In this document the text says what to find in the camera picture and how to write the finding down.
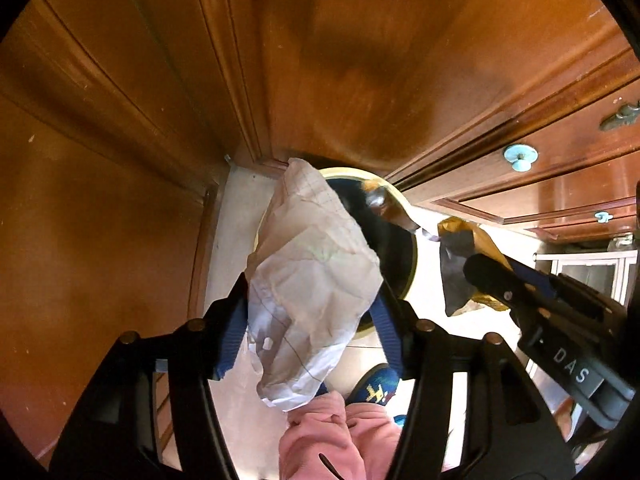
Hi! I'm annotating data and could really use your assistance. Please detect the person's pink pants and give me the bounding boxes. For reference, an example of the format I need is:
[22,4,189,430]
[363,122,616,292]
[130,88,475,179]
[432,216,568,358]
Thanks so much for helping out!
[279,392,403,480]

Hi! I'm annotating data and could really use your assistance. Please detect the bronze drawer handle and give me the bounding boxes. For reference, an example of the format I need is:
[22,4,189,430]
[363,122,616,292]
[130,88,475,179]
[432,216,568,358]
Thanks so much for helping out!
[600,102,638,132]

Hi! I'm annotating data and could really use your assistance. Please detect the yellow rimmed trash bin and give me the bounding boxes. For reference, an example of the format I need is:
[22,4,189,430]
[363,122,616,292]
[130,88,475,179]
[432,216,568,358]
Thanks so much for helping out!
[255,167,420,338]

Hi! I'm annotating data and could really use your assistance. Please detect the yellow foil packet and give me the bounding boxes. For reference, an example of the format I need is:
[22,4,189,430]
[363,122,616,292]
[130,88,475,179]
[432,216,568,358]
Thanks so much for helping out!
[437,216,513,317]

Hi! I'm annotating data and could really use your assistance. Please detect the wooden cabinet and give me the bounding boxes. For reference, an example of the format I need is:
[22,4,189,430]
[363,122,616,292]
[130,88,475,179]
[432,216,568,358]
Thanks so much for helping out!
[0,0,640,461]

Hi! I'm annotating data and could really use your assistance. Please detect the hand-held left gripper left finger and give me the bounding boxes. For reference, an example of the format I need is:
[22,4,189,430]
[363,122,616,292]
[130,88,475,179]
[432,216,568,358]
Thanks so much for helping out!
[50,272,251,480]

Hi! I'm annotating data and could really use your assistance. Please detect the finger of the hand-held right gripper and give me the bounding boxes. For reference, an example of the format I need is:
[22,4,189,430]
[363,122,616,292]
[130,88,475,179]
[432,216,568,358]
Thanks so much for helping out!
[462,253,551,321]
[505,259,621,316]

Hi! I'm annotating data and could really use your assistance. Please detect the white metal frame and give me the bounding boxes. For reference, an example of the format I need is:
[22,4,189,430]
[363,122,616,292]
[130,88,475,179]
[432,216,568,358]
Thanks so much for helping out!
[532,247,638,306]

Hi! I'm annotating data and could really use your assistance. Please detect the white paper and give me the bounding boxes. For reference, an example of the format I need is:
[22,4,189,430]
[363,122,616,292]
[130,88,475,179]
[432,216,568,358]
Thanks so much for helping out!
[245,157,383,412]

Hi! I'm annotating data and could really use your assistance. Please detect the large teal cabinet knob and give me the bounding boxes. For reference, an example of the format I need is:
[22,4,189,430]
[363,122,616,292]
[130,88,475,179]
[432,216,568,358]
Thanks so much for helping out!
[502,144,538,172]

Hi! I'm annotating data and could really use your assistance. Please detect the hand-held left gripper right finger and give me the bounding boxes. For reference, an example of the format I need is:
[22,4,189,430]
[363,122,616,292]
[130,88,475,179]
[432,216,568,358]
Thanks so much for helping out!
[370,280,576,480]

